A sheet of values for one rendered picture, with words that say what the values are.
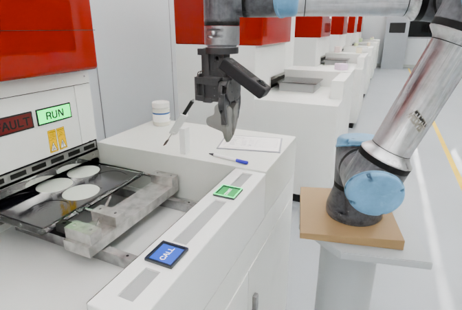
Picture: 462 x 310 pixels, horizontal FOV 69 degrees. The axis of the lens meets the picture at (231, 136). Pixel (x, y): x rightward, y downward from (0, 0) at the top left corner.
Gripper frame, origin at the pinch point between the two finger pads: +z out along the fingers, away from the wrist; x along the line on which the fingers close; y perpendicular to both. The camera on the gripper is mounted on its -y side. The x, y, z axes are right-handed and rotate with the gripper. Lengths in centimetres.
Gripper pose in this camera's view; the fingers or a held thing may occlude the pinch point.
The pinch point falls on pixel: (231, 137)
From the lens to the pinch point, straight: 77.5
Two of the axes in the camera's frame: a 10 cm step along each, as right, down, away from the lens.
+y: -9.1, -1.3, 3.9
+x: -4.1, 2.8, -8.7
